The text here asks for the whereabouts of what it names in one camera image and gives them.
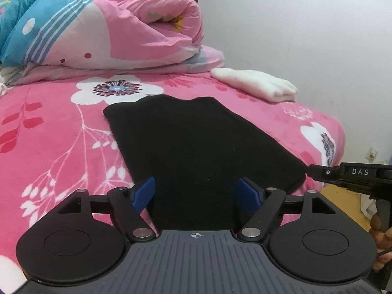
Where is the pink and blue quilt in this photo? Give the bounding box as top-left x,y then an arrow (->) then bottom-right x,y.
0,0 -> 225,88

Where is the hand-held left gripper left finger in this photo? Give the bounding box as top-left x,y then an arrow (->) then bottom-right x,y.
57,176 -> 160,242

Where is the pink floral bed blanket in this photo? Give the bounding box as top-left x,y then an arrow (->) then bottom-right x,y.
0,64 -> 346,282

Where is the white folded cloth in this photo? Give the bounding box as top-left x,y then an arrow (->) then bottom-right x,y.
211,68 -> 299,103

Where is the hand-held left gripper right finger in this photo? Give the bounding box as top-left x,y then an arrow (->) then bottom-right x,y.
236,177 -> 337,242

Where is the black printed t-shirt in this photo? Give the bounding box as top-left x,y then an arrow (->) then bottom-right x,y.
102,96 -> 307,232

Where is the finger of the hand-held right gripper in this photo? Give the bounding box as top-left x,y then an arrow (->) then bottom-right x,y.
306,164 -> 342,187

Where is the grey white cloth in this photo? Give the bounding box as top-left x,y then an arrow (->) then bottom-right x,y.
0,64 -> 26,88

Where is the person's right hand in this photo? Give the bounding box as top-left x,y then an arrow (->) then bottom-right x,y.
369,213 -> 392,271

